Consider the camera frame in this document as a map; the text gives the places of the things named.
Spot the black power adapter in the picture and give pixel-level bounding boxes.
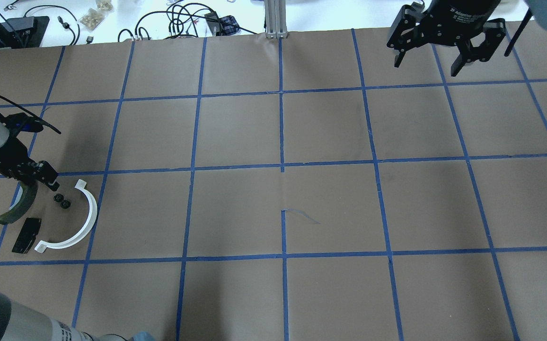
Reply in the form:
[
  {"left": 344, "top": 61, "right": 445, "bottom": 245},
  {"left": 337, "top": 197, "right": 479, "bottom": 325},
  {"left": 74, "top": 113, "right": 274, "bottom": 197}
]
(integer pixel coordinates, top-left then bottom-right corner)
[{"left": 204, "top": 11, "right": 222, "bottom": 35}]

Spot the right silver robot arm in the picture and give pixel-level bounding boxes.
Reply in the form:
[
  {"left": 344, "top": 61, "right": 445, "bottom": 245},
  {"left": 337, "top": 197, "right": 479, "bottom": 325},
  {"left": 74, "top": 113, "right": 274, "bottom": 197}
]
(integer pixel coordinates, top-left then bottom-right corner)
[{"left": 386, "top": 0, "right": 547, "bottom": 76}]

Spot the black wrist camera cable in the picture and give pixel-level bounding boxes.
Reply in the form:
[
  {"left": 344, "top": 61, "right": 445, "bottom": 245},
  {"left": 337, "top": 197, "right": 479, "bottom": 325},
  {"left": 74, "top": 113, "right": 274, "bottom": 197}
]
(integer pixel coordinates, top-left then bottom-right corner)
[{"left": 0, "top": 89, "right": 62, "bottom": 135}]

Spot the black brake pad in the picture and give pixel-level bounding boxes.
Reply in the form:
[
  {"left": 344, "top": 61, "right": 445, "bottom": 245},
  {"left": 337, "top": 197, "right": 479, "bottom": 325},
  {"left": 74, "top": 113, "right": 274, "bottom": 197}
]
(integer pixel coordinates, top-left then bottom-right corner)
[{"left": 11, "top": 217, "right": 42, "bottom": 254}]

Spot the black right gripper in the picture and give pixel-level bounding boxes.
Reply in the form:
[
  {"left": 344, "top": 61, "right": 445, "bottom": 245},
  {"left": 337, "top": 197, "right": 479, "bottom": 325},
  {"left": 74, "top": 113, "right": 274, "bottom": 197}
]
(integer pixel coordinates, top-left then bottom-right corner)
[{"left": 386, "top": 0, "right": 506, "bottom": 76}]

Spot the green curved brake shoe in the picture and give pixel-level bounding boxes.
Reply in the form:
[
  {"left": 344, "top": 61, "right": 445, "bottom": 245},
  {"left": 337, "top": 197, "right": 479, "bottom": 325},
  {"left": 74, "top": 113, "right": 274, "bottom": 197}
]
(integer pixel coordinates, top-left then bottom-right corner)
[{"left": 0, "top": 181, "right": 38, "bottom": 225}]

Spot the aluminium frame post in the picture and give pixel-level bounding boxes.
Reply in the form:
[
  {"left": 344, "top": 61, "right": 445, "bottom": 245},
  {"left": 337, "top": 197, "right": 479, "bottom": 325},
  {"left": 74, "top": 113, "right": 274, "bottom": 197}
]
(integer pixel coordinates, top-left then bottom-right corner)
[{"left": 263, "top": 0, "right": 288, "bottom": 39}]

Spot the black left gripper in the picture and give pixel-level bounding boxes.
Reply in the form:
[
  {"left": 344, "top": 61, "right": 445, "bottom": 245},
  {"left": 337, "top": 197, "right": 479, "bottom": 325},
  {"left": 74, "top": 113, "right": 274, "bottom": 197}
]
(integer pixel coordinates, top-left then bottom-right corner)
[{"left": 0, "top": 137, "right": 60, "bottom": 190}]

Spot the white curved plastic bracket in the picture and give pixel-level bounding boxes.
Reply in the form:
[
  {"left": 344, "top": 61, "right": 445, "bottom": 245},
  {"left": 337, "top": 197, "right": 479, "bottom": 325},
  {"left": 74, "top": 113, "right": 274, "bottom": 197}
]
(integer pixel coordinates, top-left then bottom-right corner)
[{"left": 33, "top": 178, "right": 98, "bottom": 254}]

